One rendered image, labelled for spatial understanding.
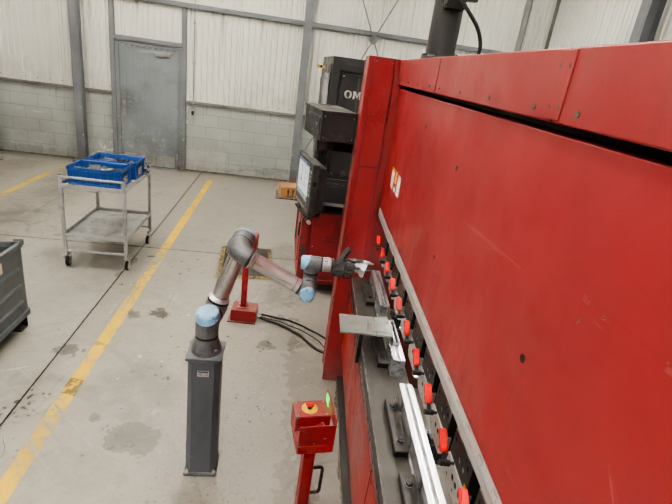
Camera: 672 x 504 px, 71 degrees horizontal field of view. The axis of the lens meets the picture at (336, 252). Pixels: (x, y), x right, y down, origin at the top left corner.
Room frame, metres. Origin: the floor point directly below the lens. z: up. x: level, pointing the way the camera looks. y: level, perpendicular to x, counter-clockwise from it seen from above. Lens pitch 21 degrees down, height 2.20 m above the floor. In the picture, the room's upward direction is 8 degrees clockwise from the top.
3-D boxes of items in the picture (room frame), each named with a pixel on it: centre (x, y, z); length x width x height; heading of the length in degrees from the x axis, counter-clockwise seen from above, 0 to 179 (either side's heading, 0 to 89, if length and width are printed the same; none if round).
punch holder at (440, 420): (1.17, -0.42, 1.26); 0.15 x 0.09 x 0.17; 5
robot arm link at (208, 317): (2.05, 0.59, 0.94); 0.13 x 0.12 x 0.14; 1
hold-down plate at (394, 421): (1.54, -0.34, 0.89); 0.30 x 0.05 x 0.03; 5
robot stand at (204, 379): (2.04, 0.59, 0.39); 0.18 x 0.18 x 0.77; 8
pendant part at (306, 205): (3.29, 0.24, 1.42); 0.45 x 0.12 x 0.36; 19
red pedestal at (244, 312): (3.71, 0.75, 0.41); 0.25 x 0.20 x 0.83; 95
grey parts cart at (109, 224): (4.68, 2.44, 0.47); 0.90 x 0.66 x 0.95; 8
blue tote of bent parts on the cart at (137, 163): (4.93, 2.47, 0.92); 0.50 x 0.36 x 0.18; 98
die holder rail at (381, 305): (2.69, -0.31, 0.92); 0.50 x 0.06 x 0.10; 5
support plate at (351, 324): (2.13, -0.20, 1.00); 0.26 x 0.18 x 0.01; 95
